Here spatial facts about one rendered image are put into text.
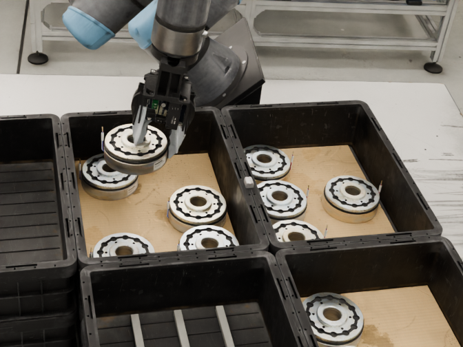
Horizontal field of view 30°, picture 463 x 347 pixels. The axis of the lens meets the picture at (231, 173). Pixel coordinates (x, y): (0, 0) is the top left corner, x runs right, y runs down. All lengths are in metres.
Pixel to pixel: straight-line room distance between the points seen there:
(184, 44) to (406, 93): 1.09
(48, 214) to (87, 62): 2.05
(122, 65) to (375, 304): 2.27
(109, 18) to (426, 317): 0.69
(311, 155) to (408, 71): 2.07
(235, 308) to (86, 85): 0.89
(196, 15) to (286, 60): 2.46
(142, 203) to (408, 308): 0.50
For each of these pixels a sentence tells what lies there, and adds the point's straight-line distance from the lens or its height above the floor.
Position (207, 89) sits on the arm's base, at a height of 0.87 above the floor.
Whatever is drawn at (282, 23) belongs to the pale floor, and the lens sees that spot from 3.96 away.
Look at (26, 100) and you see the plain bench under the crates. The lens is 2.07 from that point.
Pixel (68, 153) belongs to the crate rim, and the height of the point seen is 0.93.
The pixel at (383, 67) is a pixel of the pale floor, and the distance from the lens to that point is 3.76.
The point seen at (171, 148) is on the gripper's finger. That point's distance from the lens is 1.41.
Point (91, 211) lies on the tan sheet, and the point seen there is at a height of 0.83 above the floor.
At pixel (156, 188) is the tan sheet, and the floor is 0.83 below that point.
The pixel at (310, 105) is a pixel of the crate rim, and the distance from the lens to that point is 1.70.
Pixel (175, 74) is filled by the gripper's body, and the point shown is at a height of 1.17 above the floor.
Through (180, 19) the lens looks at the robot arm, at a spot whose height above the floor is 1.26.
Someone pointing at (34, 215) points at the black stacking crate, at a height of 0.83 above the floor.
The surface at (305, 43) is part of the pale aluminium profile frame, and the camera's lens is 3.60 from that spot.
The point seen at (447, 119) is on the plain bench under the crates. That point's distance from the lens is 2.19.
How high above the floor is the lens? 1.85
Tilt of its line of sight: 38 degrees down
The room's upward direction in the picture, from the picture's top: 7 degrees clockwise
